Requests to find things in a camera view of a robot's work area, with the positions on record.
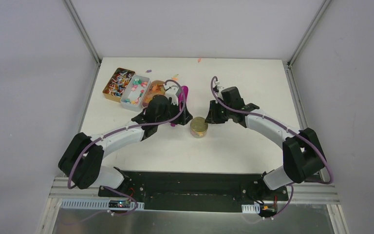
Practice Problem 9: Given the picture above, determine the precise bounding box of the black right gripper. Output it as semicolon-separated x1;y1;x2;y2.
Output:
205;100;233;124

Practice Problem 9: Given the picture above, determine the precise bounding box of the gold jar lid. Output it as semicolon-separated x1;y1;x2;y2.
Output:
190;117;208;134

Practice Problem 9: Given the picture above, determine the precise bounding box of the clear plastic jar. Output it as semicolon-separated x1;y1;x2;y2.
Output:
190;128;208;138

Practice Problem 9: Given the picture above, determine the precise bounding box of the magenta plastic scoop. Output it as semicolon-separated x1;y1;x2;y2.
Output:
170;85;189;128

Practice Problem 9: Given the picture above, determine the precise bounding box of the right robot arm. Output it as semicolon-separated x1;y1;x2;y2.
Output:
206;86;327;200

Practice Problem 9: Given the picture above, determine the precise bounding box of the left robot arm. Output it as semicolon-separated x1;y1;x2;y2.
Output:
58;95;193;197

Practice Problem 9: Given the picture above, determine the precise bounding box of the spilled orange green gummy candy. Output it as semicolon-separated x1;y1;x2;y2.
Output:
171;74;179;81

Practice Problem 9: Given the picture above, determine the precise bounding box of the pink gummy candy box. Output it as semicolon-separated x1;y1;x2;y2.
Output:
141;80;165;108

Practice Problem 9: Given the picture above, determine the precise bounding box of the white star candy box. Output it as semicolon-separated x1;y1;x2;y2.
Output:
120;75;151;112

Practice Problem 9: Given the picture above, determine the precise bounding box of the yellow lollipop box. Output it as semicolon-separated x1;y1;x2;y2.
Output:
102;68;136;102

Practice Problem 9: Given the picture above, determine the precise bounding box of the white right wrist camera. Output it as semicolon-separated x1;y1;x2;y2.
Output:
213;81;225;100

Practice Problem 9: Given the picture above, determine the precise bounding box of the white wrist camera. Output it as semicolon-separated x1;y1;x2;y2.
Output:
213;81;225;100
164;84;181;106

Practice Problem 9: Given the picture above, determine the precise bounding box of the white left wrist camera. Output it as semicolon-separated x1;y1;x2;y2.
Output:
164;84;181;106

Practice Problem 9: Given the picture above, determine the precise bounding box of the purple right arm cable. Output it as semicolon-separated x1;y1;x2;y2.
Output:
210;76;335;220

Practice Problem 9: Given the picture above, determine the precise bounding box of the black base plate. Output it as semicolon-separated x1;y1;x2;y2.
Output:
116;171;291;213

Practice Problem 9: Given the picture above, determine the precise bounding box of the right white cable duct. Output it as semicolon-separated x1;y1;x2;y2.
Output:
241;203;261;214

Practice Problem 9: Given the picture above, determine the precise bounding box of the white cable duct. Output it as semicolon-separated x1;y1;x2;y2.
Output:
241;203;261;214
60;198;145;211

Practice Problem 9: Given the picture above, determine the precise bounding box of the left white cable duct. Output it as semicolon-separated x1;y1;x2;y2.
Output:
60;198;145;211

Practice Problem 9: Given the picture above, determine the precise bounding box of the left aluminium frame post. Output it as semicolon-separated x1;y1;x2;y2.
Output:
62;0;102;67

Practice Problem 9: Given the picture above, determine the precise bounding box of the aluminium frame post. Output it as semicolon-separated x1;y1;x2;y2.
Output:
287;0;333;69
62;0;102;67

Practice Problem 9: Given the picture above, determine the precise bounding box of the right aluminium frame post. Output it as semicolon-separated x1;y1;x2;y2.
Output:
287;0;333;69

